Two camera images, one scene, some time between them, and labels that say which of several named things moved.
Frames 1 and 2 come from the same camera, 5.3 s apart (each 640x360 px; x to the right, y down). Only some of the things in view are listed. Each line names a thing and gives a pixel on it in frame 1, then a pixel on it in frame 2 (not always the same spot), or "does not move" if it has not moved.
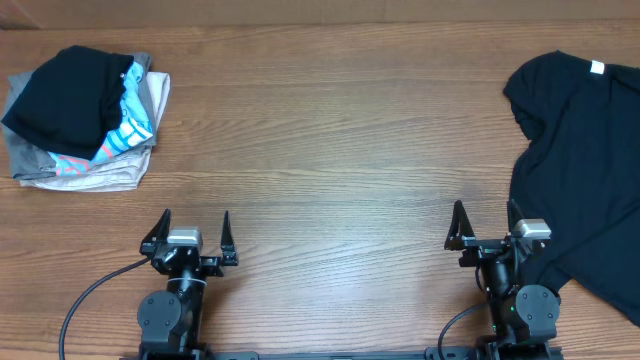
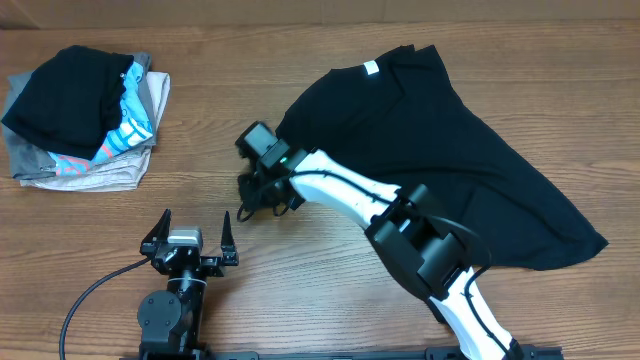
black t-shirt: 579,174 -> 400,120
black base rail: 469,353 does not move
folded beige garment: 120,174 does not move
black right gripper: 460,235 -> 249,181
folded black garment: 72,103 does not move
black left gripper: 214,264 does not move
